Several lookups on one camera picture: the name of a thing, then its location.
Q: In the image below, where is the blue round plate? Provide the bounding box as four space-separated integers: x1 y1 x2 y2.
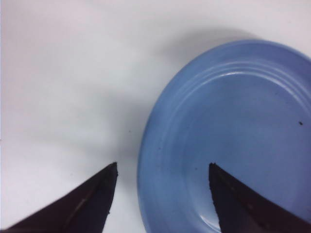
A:
137 40 311 233

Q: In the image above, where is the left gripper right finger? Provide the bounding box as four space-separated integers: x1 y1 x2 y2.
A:
208 163 311 233

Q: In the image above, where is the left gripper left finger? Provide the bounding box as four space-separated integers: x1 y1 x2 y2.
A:
3 162 118 233

